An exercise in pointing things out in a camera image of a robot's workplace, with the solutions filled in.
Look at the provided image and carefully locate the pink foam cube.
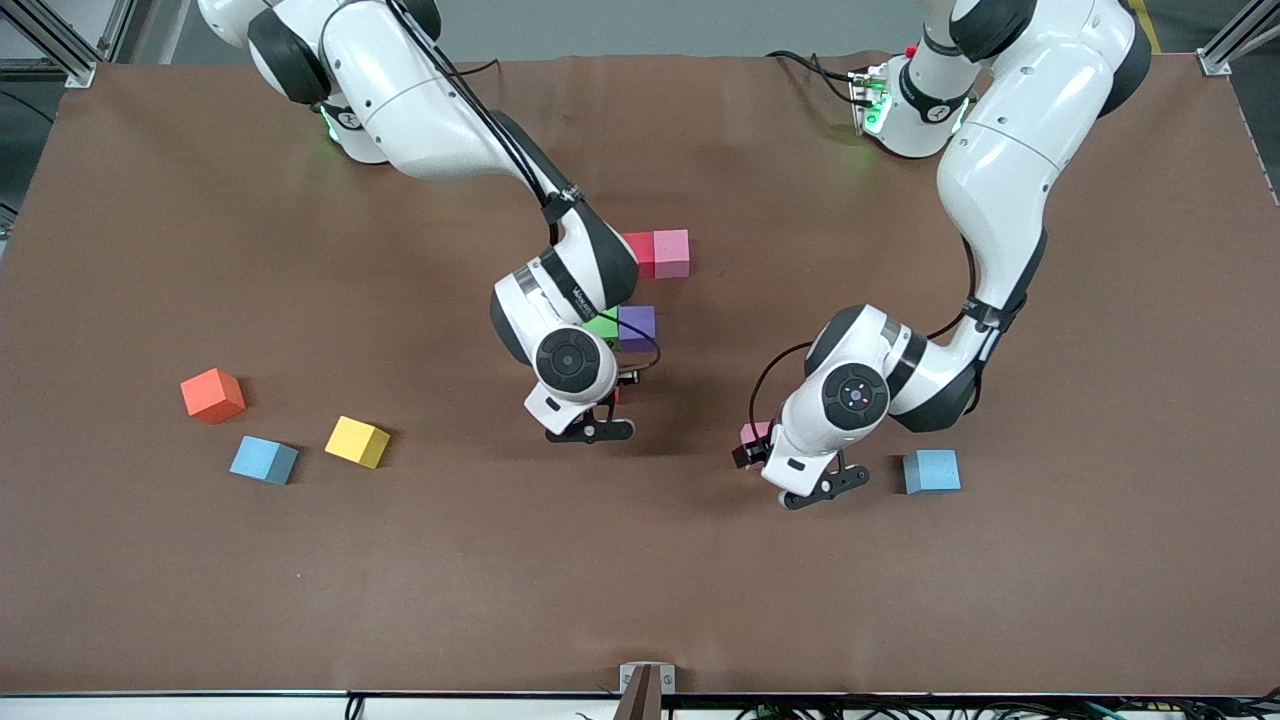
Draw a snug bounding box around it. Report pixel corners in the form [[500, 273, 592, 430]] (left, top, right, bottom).
[[739, 421, 776, 471], [654, 230, 692, 280]]

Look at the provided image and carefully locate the silver aluminium frame post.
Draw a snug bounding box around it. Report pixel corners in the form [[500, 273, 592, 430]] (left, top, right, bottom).
[[18, 0, 136, 89], [1197, 0, 1280, 77]]

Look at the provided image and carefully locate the black base cable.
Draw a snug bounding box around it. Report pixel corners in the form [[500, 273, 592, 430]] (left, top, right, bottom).
[[766, 48, 863, 107]]

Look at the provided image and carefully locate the brown table mat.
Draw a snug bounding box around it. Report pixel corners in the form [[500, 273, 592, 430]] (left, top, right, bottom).
[[0, 52, 1280, 697]]

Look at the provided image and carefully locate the purple foam cube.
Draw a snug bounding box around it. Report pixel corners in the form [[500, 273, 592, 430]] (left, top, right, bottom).
[[617, 305, 658, 353]]

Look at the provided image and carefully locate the brown pointed bar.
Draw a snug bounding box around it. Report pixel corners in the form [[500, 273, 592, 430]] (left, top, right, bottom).
[[612, 666, 665, 720]]

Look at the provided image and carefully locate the grey metal bracket plate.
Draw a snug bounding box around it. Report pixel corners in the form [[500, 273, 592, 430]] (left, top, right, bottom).
[[618, 662, 677, 697]]

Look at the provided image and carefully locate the orange foam cube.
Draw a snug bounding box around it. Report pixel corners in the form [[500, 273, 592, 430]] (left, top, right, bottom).
[[180, 367, 248, 426]]

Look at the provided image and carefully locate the yellow foam cube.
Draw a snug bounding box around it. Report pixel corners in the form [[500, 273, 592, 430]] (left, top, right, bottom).
[[324, 415, 392, 471]]

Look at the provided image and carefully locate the blue foam cube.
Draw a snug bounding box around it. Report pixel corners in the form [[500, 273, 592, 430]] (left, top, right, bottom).
[[229, 435, 300, 487], [902, 448, 963, 496]]

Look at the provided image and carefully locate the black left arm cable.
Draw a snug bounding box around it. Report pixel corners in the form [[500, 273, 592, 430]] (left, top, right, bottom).
[[748, 230, 1021, 441]]

